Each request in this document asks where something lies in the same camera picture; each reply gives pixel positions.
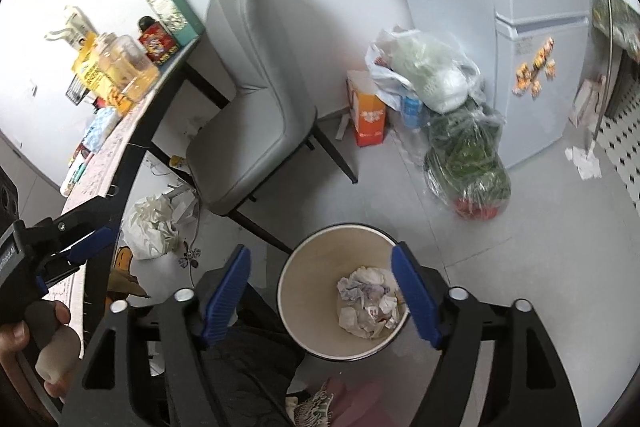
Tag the black speaker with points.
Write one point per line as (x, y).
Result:
(9, 197)

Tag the clear plastic bottle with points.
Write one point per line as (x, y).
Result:
(127, 67)

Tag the grey flat box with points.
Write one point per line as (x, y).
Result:
(77, 89)

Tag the patterned tablecloth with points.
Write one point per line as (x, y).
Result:
(97, 172)

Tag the red tin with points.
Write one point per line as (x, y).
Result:
(157, 44)

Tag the orange cardboard box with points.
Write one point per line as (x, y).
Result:
(367, 117)

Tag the person's left hand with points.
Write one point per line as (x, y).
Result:
(12, 342)

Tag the dark trousers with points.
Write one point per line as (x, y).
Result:
(250, 372)

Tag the white tissue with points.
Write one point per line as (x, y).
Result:
(352, 319)

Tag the beige trash bin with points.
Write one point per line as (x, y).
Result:
(310, 307)

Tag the group of fridge magnets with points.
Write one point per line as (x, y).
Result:
(537, 67)

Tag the white paper scrap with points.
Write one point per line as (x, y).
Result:
(582, 162)

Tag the blue label bottle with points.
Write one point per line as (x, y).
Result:
(413, 112)

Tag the yellow cartoon slipper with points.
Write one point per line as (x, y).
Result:
(125, 267)

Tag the black table frame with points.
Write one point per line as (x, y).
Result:
(135, 167)

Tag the clear bag of vegetables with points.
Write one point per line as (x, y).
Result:
(470, 167)

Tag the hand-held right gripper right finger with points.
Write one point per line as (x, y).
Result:
(417, 302)

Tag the beige tote bag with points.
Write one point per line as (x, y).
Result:
(75, 27)

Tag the blue tissue pack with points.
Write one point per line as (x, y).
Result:
(102, 129)

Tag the grey wrapper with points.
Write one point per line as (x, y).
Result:
(350, 289)

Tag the white plastic bag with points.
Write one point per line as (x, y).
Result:
(430, 67)

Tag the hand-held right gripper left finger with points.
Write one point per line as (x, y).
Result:
(222, 302)

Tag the crumpled white floor bag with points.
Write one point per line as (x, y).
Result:
(147, 227)

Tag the pastel roll pack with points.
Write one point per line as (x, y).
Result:
(75, 177)

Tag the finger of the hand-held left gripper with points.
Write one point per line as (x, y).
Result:
(90, 209)
(92, 242)

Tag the grey upholstered chair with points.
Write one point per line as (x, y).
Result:
(250, 132)

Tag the pink slipper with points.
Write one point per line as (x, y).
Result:
(325, 407)

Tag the yellow snack bag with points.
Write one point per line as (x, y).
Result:
(87, 67)

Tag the tall green box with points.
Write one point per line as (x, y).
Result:
(170, 7)

